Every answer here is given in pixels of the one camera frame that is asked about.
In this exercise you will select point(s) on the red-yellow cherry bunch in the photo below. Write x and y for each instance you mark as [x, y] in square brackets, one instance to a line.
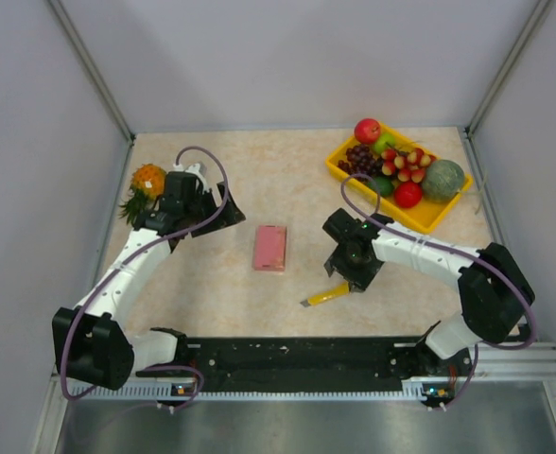
[406, 166]

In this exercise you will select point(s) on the orange toy pineapple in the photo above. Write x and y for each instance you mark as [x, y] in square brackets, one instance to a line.
[147, 184]

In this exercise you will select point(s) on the dark purple grape bunch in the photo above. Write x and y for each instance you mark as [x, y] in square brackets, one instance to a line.
[361, 159]

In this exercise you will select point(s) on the pink express box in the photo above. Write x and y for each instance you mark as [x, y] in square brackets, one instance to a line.
[270, 248]

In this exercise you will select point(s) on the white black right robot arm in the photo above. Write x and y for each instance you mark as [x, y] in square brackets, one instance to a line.
[494, 293]

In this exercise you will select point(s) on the green lime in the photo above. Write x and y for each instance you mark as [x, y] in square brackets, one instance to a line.
[383, 186]

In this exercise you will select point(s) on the yellow utility knife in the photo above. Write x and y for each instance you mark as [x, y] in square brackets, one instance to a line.
[340, 290]

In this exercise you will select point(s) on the green apple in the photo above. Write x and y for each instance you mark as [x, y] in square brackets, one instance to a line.
[386, 140]

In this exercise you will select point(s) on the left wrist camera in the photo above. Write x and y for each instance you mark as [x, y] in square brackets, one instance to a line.
[198, 169]

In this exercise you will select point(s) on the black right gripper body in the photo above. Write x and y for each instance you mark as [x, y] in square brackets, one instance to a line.
[355, 267]

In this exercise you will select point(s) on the yellow plastic tray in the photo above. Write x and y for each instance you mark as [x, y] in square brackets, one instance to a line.
[425, 216]

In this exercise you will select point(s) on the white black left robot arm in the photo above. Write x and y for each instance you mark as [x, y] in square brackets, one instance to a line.
[89, 339]

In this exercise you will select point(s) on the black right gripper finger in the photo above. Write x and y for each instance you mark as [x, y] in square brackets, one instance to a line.
[337, 265]
[360, 280]

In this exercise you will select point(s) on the white slotted cable duct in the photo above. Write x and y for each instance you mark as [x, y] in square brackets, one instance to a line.
[177, 389]

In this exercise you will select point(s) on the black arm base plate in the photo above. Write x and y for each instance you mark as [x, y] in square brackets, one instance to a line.
[321, 364]

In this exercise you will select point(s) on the red apple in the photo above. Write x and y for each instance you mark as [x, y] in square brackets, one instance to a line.
[367, 131]

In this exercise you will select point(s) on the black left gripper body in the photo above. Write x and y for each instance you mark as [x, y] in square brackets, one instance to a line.
[203, 205]

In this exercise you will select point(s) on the green netted melon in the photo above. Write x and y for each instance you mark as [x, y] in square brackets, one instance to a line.
[443, 181]

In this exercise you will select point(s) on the red tomato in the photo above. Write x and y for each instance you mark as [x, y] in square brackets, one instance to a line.
[407, 195]

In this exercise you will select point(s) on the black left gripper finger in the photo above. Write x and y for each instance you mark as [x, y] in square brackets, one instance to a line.
[213, 226]
[230, 215]

